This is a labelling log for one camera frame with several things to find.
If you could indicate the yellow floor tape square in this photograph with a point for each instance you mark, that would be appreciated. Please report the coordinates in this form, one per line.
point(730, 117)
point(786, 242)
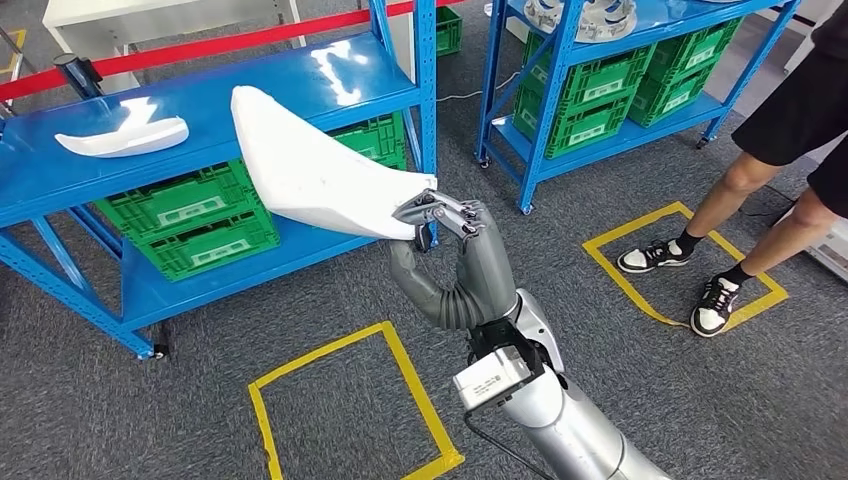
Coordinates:
point(629, 225)
point(422, 397)

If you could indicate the blue metal shelf rack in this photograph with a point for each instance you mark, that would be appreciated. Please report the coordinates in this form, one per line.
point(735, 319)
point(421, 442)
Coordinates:
point(616, 147)
point(199, 99)

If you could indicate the white table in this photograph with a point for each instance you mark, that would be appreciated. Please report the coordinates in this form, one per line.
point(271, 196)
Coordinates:
point(132, 13)

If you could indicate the person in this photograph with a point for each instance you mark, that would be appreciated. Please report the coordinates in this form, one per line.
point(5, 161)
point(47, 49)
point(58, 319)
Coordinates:
point(782, 112)

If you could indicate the silver wheel cover part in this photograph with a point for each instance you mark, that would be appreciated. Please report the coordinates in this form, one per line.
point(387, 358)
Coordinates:
point(596, 23)

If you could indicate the red barrier belt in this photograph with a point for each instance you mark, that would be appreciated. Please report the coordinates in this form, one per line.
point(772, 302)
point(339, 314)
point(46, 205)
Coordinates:
point(199, 48)

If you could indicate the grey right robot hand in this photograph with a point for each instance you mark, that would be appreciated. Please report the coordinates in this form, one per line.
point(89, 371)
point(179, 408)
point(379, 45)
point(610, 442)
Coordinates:
point(490, 278)

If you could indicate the white plastic part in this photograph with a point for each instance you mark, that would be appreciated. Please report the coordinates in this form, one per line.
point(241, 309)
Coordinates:
point(298, 166)
point(119, 142)

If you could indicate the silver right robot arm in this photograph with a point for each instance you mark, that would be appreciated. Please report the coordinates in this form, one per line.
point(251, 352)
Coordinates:
point(570, 430)

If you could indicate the black barrier post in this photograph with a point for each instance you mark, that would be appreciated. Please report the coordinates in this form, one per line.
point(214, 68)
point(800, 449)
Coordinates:
point(79, 76)

